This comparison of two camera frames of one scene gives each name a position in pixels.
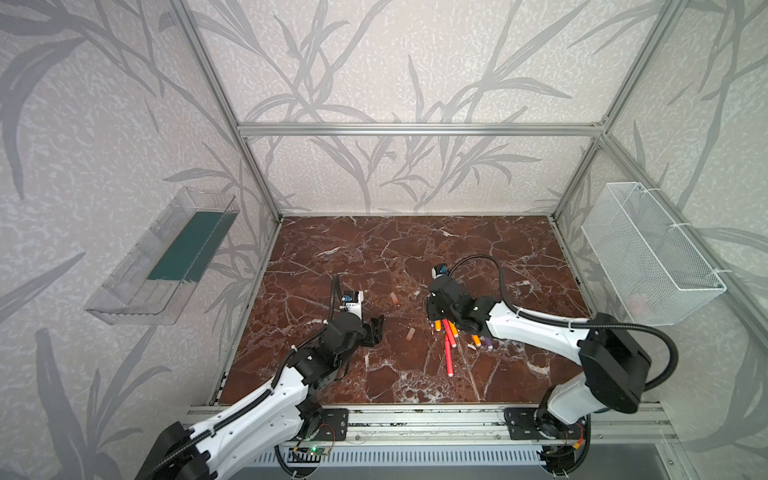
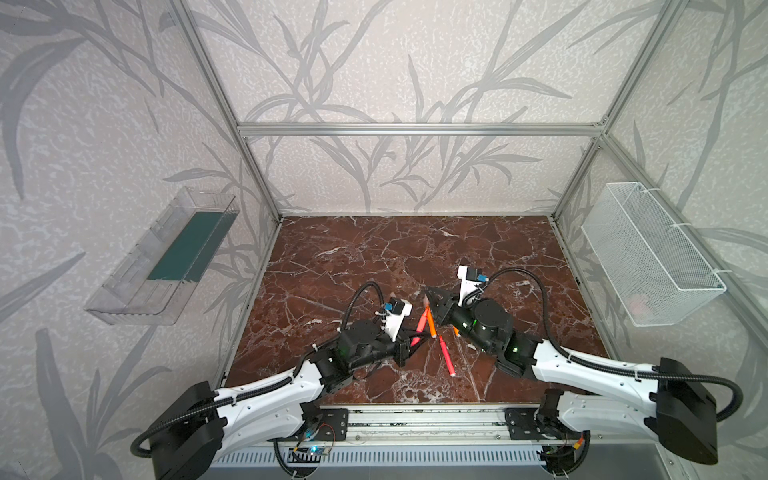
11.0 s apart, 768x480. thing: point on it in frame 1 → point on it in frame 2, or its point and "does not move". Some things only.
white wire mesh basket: [653, 272] does not move
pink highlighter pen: [450, 336] → [416, 340]
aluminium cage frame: [599, 129] does not move
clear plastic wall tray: [152, 282] does not move
